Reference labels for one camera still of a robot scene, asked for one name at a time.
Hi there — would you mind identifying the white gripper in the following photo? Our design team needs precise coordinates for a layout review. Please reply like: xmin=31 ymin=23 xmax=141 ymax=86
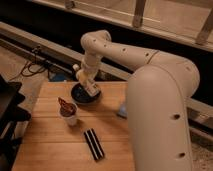
xmin=73 ymin=64 xmax=100 ymax=97

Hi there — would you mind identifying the blue object behind arm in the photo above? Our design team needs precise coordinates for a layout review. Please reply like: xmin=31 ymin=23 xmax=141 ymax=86
xmin=117 ymin=103 xmax=127 ymax=118

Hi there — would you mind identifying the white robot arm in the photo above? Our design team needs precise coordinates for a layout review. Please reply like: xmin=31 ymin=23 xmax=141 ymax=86
xmin=76 ymin=30 xmax=200 ymax=171

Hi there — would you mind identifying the dark ceramic bowl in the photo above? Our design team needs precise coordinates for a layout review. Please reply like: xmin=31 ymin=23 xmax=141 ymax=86
xmin=71 ymin=83 xmax=100 ymax=104

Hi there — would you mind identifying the blue object on floor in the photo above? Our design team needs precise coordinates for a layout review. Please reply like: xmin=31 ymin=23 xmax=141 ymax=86
xmin=50 ymin=74 xmax=67 ymax=82

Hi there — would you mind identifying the brown snack wrapper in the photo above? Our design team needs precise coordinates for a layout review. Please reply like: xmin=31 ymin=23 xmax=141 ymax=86
xmin=58 ymin=98 xmax=77 ymax=117

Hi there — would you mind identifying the white paper cup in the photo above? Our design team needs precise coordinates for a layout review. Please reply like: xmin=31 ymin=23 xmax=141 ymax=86
xmin=59 ymin=102 xmax=79 ymax=127

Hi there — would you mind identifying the black striped rectangular block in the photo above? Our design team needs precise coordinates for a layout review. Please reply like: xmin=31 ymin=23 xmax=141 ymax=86
xmin=84 ymin=129 xmax=105 ymax=161

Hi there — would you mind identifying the black chair at left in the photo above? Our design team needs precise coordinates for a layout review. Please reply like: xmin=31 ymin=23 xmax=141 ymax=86
xmin=0 ymin=75 xmax=31 ymax=171

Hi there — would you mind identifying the black cable on floor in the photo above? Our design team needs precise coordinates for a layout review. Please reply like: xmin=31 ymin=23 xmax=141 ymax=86
xmin=9 ymin=46 xmax=54 ymax=81

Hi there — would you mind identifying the metal rail along wall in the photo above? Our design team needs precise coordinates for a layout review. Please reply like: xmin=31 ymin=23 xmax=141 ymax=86
xmin=0 ymin=21 xmax=213 ymax=129

